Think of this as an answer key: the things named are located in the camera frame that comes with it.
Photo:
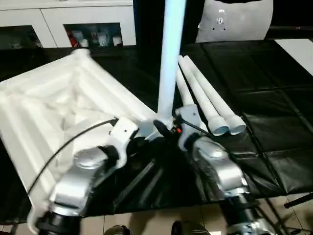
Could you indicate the dark robot foot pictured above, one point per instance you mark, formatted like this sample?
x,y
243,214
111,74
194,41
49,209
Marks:
x,y
187,228
117,230

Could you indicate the white flat board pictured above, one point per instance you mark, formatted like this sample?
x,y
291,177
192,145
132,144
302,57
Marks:
x,y
298,54

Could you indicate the white plastic table top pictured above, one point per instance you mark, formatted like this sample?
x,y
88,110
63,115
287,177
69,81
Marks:
x,y
49,98

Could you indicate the dark robot right foot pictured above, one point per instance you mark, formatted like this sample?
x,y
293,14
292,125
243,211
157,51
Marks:
x,y
187,228

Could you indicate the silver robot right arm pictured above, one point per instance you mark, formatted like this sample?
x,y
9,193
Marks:
x,y
225,169

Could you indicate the white glass-door cabinet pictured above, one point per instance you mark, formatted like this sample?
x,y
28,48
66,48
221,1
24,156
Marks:
x,y
85,14

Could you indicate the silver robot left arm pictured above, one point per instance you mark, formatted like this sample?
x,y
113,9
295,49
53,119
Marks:
x,y
73,181

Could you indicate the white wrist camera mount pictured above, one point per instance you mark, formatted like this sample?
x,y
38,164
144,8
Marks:
x,y
188,116
122,132

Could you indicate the small white cup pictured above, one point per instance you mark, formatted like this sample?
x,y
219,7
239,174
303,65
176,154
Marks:
x,y
117,41
84,43

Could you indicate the grey padded backrest cushion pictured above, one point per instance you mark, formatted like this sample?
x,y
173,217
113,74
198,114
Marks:
x,y
244,24

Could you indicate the red figurine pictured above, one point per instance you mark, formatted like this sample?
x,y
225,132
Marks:
x,y
72,38

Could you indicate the dark robot left foot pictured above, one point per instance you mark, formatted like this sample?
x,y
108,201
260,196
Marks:
x,y
117,230

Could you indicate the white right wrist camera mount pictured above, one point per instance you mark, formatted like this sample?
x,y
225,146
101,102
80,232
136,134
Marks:
x,y
188,116

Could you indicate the white plastic table leg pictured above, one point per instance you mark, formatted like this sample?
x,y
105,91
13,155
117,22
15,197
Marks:
x,y
200,93
170,61
183,90
215,93

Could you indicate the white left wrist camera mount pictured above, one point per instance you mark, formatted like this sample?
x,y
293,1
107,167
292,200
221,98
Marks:
x,y
122,132

